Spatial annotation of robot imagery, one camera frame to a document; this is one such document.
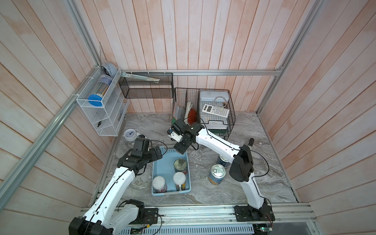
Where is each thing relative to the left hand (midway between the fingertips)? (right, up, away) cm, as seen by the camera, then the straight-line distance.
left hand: (153, 155), depth 81 cm
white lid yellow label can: (+15, -10, -8) cm, 20 cm away
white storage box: (+38, +37, +19) cm, 57 cm away
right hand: (+15, +5, +7) cm, 17 cm away
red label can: (+15, -5, -1) cm, 16 cm away
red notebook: (+23, +24, +26) cm, 42 cm away
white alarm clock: (-21, +10, +23) cm, 33 cm away
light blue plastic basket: (+5, -10, +10) cm, 15 cm away
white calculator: (+37, +27, +12) cm, 47 cm away
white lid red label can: (+5, -14, -8) cm, 17 cm away
